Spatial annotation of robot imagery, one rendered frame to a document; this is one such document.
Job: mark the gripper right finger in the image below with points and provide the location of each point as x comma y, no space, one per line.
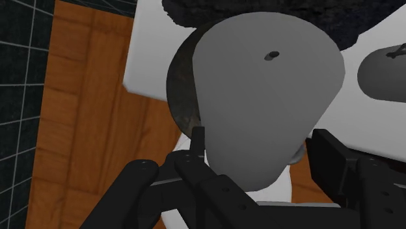
364,187

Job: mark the black rough-textured object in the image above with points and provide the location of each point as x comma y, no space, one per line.
285,9

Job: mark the dark round dish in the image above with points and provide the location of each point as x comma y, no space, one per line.
180,88

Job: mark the grey cone-shaped object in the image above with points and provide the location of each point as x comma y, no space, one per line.
263,111

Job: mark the grey rounded object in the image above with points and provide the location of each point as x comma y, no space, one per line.
383,79

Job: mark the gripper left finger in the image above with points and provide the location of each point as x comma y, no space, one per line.
203,187

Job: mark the white toilet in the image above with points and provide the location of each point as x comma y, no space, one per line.
152,63

